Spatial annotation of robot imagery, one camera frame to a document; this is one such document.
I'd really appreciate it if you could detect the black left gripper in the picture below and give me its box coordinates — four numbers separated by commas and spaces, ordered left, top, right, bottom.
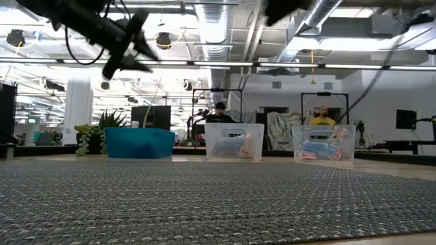
90, 9, 160, 82

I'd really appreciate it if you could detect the black ceiling spotlight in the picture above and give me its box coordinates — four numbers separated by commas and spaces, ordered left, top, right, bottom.
155, 31, 173, 51
6, 29, 27, 48

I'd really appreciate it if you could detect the black monitor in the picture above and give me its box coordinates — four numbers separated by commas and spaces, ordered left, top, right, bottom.
395, 109, 418, 130
131, 105, 172, 132

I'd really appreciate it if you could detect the linear ceiling light strip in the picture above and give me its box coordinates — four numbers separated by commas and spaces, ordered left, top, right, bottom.
0, 57, 436, 71

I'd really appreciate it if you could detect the white column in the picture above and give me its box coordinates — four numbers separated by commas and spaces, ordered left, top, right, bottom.
63, 76, 93, 146

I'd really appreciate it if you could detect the blue plastic bin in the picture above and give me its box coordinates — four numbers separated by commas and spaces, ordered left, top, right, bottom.
104, 127, 176, 159

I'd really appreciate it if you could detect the potted succulent plant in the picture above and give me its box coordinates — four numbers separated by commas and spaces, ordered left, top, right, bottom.
74, 109, 127, 157

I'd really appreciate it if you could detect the person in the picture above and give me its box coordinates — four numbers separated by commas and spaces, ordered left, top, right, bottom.
309, 105, 337, 126
205, 101, 238, 124

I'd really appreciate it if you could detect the crumpled grey cover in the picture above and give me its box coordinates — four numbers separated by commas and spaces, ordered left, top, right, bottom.
267, 111, 303, 140

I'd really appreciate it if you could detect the clear plastic bin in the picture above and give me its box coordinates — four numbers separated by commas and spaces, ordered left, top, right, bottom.
291, 125, 357, 163
204, 122, 265, 161

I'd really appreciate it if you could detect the teal chair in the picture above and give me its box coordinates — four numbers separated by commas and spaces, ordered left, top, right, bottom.
33, 131, 56, 146

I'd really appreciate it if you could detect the black tripod device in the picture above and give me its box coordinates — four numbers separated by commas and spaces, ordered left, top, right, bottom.
356, 120, 366, 147

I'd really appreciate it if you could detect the grey woven mat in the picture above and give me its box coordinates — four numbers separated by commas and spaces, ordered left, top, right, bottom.
0, 159, 436, 245

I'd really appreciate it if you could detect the black desk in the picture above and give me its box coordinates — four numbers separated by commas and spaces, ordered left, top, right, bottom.
384, 139, 436, 156

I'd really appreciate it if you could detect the thin white cable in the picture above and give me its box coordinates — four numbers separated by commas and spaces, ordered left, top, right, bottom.
142, 76, 163, 129

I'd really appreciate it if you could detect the black cable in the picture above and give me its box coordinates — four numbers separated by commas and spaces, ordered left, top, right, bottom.
63, 25, 106, 66
335, 33, 403, 124

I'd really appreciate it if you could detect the silver ceiling duct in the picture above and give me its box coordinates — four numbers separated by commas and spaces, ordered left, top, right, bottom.
196, 0, 233, 99

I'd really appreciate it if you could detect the black rig frame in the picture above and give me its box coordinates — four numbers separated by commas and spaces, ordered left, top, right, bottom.
300, 91, 349, 126
191, 87, 243, 125

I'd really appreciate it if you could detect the black aluminium table frame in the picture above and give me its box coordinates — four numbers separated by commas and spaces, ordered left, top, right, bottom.
0, 144, 436, 167

